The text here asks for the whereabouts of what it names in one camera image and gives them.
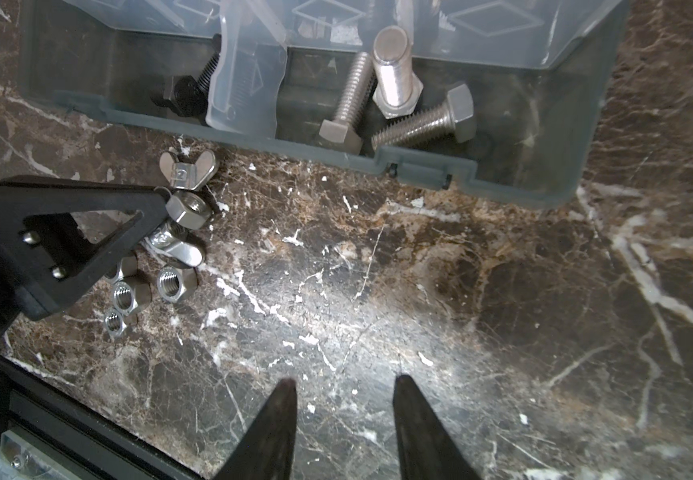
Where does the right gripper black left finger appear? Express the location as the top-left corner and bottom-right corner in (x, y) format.
(214, 378), (298, 480)

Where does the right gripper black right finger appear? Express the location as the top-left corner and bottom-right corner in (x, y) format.
(392, 374), (480, 480)

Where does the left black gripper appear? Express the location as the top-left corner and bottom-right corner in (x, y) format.
(0, 176), (168, 340)

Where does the pile of screws and nuts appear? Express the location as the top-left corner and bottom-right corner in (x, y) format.
(102, 148), (220, 338)

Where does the small silver hex nut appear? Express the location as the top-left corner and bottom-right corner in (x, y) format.
(104, 308), (138, 339)

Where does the silver wing nut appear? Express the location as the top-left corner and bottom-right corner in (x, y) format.
(160, 150), (218, 191)

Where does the black hex bolt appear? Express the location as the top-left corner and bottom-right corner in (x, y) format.
(150, 53), (220, 118)

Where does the silver hex bolt lower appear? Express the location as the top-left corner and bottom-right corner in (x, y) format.
(370, 84), (477, 151)

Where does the clear plastic compartment organizer box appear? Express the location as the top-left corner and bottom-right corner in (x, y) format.
(20, 1), (629, 209)

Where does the silver hex bolt upright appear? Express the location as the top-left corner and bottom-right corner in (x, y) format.
(372, 25), (423, 120)

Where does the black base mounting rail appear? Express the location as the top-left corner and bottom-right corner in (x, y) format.
(0, 359), (197, 479)

